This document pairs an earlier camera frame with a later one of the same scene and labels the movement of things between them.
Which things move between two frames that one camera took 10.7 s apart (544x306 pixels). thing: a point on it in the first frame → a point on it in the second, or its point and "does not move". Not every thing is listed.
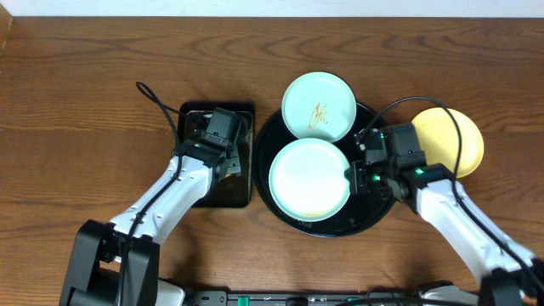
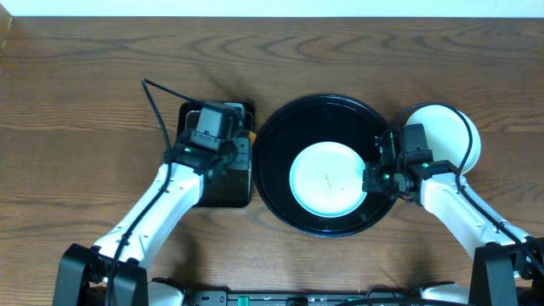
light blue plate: x=307 y=179 → x=476 y=146
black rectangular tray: x=226 y=191 does not move
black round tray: x=359 y=212 does not move
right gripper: x=357 y=184 does not move
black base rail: x=374 y=297 does not move
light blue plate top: x=320 y=105 → x=326 y=179
